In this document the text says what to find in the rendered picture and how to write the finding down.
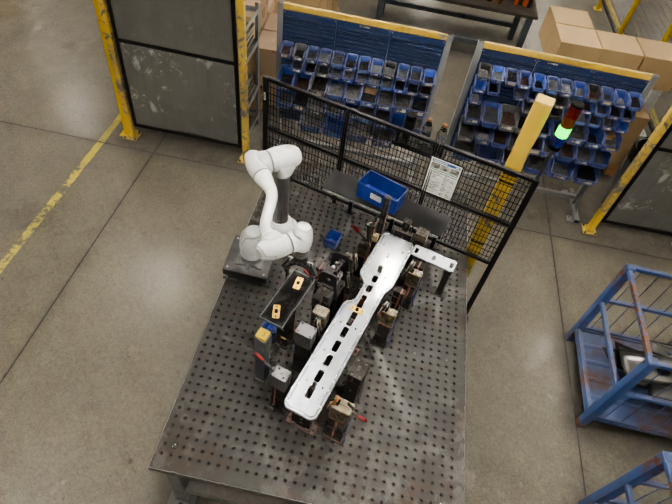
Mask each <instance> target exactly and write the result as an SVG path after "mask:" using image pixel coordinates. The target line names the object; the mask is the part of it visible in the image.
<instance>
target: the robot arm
mask: <svg viewBox="0 0 672 504"><path fill-rule="evenodd" d="M244 160H245V166H246V169H247V171H248V173H249V175H250V176H251V177H252V178H253V180H254V181H255V182H256V183H257V184H258V185H259V186H260V187H261V188H262V189H263V190H264V191H265V193H266V200H265V204H264V208H263V212H262V215H261V219H260V226H258V225H250V226H247V227H246V228H245V229H244V230H243V231H242V233H241V236H240V242H239V247H240V252H239V255H238V257H237V259H236V260H235V264H236V265H243V266H245V269H244V271H246V272H247V271H248V270H249V269H250V267H252V268H256V269H258V270H262V265H263V262H264V261H270V260H275V259H279V258H282V257H285V256H287V255H289V256H288V258H287V259H286V260H285V261H284V262H283V263H282V265H281V267H284V271H285V272H286V275H285V277H287V276H288V273H289V267H290V266H294V265H297V266H300V267H303V268H304V269H306V271H307V272H308V273H309V274H310V279H309V284H311V282H312V280H313V279H314V276H315V277H317V275H318V272H317V270H316V268H315V266H314V264H313V261H311V262H308V256H309V254H310V249H311V246H312V242H313V230H312V227H311V226H310V225H309V223H307V222H304V221H301V222H298V223H297V222H296V221H295V220H294V219H293V218H291V217H290V216H289V215H288V214H289V192H290V176H291V175H292V174H293V171H294V170H295V168H296V166H298V165H299V164H300V163H301V160H302V154H301V151H300V149H299V148H298V147H296V146H294V145H280V146H276V147H272V148H270V149H267V150H264V151H257V150H250V151H248V152H246V154H245V156H244ZM271 173H272V175H273V177H272V175H271ZM291 253H293V255H294V257H292V256H291V255H290V254H291ZM291 259H292V260H293V261H291V262H289V263H287V262H288V261H289V260H291ZM308 264H309V266H308Z"/></svg>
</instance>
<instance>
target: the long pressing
mask: <svg viewBox="0 0 672 504"><path fill-rule="evenodd" d="M383 244H385V245H383ZM413 248H414V246H413V244H412V243H410V242H408V241H406V240H403V239H401V238H399V237H397V236H394V235H392V234H389V233H386V232H385V233H383V234H382V236H381V237H380V239H379V240H378V242H377V244H376V245H375V247H374V249H373V250H372V252H371V254H370V255H369V257H368V259H367V260H366V262H365V263H364V265H363V267H362V268H361V270H360V273H359V274H360V277H361V279H362V281H363V286H362V288H361V289H360V291H359V293H358V294H357V296H356V298H355V299H352V300H348V301H345V302H343V303H342V305H341V307H340V308H339V310H338V312H337V313H336V315H335V316H334V318H333V320H332V321H331V323H330V325H329V326H328V328H327V330H326V331H325V333H324V335H323V336H322V338H321V340H320V341H319V343H318V345H317V346H316V348H315V350H314V351H313V353H312V355H311V356H310V358H309V359H308V361H307V363H306V364H305V366H304V368H303V369H302V371H301V373H300V374H299V376H298V378H297V379H296V381H295V383H294V384H293V386H292V388H291V389H290V391H289V393H288V394H287V396H286V398H285V399H284V405H285V407H286V408H287V409H288V410H290V411H292V412H294V413H296V414H298V415H299V416H301V417H303V418H305V419H307V420H310V421H312V420H315V419H316V418H317V417H318V416H319V414H320V412H321V410H322V408H323V406H324V405H325V403H326V401H327V399H328V397H329V395H330V393H331V392H332V390H333V388H334V386H335V384H336V382H337V381H338V379H339V377H340V375H341V373H342V371H343V370H344V368H345V366H346V364H347V362H348V360H349V358H350V357H351V355H352V353H353V351H354V349H355V347H356V346H357V344H358V342H359V340H360V338H361V336H362V334H363V333H364V331H365V329H366V327H367V325H368V323H369V322H370V320H371V318H372V316H373V314H374V312H375V311H376V309H377V307H378V305H379V303H380V301H381V299H382V298H383V296H384V294H385V293H386V292H388V291H389V290H391V289H392V288H393V286H394V284H395V283H396V281H397V279H398V277H399V275H400V273H401V271H402V269H403V268H404V266H405V264H406V262H407V260H408V258H409V256H410V254H411V252H412V250H413ZM402 252H403V253H402ZM389 253H390V255H389ZM387 255H388V258H387ZM379 265H382V266H383V270H382V272H381V273H379V272H378V271H377V269H378V266H379ZM374 276H376V277H378V279H377V281H376V282H375V283H374V282H372V281H371V280H372V278H373V277H374ZM384 277H385V278H384ZM368 286H372V287H373V288H372V290H371V292H370V293H368V292H366V289H367V287H368ZM378 287H380V288H378ZM363 295H364V296H366V297H367V299H366V300H365V302H364V304H363V306H362V307H361V309H363V310H365V312H364V313H363V315H360V314H358V313H357V316H356V318H355V320H354V322H353V323H352V325H351V326H348V325H346V323H347V322H348V320H349V318H350V316H351V315H352V313H353V312H354V311H352V310H350V307H351V305H355V306H357V304H358V303H359V301H360V299H361V297H362V296H363ZM340 321H341V322H340ZM344 327H347V328H349V330H348V332H347V334H346V336H345V337H344V338H342V337H340V334H341V332H342V330H343V328H344ZM355 328H356V330H355ZM336 341H339V342H341V344H340V346H339V348H338V350H337V351H336V352H334V351H332V348H333V346H334V344H335V342H336ZM324 349H325V350H324ZM328 355H331V356H332V357H333V359H332V360H331V362H330V364H329V366H328V367H326V366H324V365H323V363H324V361H325V360H326V358H327V356H328ZM319 370H322V371H324V374H323V376H322V378H321V380H320V381H319V382H317V385H316V386H313V385H312V384H313V381H314V379H315V377H316V375H317V373H318V372H319ZM306 379H307V380H306ZM310 386H313V387H315V390H314V392H313V394H312V395H311V397H310V398H309V399H308V398H306V397H305V394H306V392H307V391H308V389H309V387H310ZM322 387H323V389H322Z"/></svg>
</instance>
